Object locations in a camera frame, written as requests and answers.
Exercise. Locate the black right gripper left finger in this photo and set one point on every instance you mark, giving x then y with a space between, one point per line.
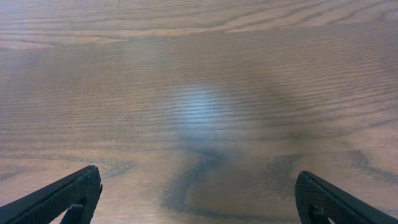
75 195

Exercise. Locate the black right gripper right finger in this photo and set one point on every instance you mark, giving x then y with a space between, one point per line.
319 201

